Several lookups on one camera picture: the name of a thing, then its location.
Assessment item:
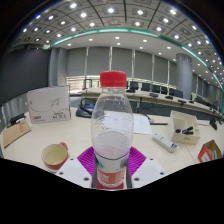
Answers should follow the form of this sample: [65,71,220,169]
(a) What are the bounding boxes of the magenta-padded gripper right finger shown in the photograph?
[125,145,167,190]

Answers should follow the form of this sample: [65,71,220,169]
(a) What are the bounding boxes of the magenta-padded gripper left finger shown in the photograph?
[54,145,99,190]

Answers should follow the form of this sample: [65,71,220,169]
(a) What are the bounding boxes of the clear red-capped water bottle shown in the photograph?
[90,70,135,191]

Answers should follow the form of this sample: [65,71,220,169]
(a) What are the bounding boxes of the red floral ceramic cup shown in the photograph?
[40,141,70,172]

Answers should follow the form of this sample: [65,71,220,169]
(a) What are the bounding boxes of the white power strip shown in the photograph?
[152,133,179,154]

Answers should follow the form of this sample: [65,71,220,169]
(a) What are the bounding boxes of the white paper sheet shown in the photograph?
[132,113,153,136]

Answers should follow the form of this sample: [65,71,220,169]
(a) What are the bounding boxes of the black desk phone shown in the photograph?
[75,97,98,119]

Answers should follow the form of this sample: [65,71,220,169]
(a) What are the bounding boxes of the beige open cardboard tray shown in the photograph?
[167,109,201,146]

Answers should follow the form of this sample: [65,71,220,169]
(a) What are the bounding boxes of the black stapler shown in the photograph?
[175,125,195,135]

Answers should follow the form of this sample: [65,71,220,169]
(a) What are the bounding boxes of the long curved conference desk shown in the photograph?
[79,87,224,118]

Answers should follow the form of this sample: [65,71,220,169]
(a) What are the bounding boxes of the open cardboard box red label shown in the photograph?
[197,139,223,164]

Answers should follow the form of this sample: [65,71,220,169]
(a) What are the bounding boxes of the white cardboard paper box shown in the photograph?
[26,85,72,125]

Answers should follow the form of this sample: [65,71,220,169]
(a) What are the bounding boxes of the black office chairs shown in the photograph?
[126,80,214,104]

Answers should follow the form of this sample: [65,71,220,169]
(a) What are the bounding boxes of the brown kraft paper envelope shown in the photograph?
[2,119,33,149]

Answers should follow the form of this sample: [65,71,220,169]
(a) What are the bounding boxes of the grey round column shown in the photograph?
[175,53,194,100]

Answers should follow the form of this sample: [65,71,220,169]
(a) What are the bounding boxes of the ceiling lights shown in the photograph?
[19,1,224,84]

